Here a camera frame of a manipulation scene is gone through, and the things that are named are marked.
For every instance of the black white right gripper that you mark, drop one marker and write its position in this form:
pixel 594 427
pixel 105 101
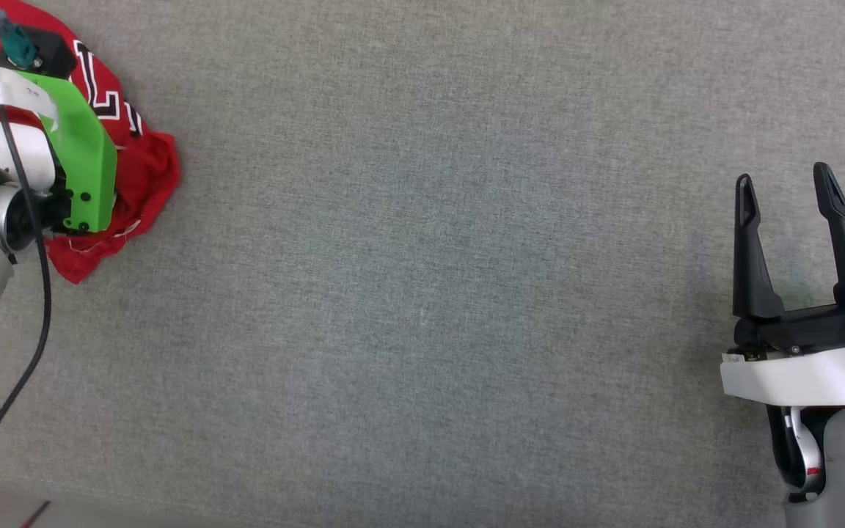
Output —
pixel 796 378

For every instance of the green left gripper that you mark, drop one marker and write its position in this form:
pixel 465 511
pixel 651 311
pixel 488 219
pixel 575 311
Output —
pixel 89 154

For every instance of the red basketball jersey white sleeves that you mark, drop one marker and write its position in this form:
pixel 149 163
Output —
pixel 150 172

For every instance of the grey fabric sofa seat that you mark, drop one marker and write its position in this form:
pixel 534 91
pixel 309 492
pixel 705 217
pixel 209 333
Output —
pixel 422 293

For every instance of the black wrist camera teal plug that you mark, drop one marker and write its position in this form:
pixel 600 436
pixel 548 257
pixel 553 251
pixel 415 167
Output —
pixel 52 53

